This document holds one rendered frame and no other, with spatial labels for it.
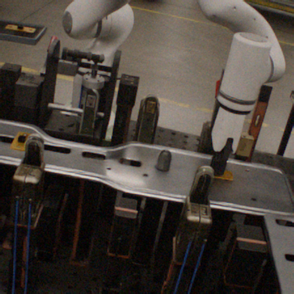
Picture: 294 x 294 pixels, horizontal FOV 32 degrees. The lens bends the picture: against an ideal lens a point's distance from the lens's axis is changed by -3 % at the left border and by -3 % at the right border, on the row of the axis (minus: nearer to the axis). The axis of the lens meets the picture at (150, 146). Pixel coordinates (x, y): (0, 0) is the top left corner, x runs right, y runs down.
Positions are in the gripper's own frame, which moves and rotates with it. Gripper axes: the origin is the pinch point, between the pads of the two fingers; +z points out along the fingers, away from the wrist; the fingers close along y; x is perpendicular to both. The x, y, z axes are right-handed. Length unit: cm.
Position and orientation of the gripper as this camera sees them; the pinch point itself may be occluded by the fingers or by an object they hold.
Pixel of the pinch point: (218, 164)
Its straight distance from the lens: 123.8
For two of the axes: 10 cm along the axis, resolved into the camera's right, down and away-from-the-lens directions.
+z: -1.9, 8.6, 4.7
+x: 9.8, 1.8, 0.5
